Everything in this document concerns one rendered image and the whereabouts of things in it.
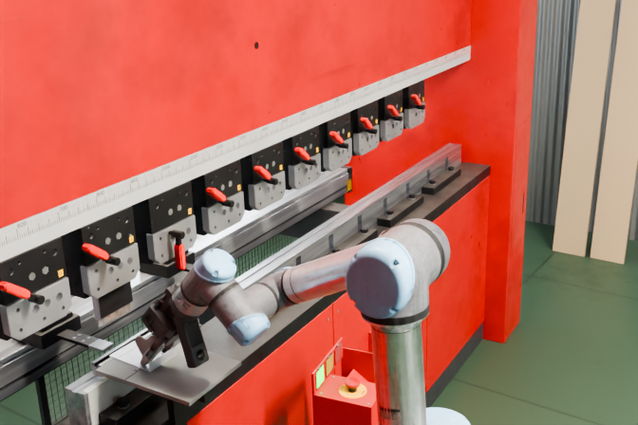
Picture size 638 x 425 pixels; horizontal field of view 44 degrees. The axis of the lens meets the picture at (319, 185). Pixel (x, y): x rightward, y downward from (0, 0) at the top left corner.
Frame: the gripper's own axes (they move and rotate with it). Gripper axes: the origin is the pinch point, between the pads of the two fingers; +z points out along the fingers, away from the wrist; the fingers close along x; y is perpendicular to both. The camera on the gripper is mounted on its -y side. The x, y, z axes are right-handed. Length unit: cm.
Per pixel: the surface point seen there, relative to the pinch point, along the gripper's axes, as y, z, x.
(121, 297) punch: 15.4, -2.4, -0.8
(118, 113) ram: 41, -36, -3
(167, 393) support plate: -9.2, -6.9, 8.2
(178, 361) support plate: -4.0, -2.5, -2.2
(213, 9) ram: 54, -48, -37
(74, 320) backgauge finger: 22.4, 18.1, -1.0
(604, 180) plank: -41, 37, -344
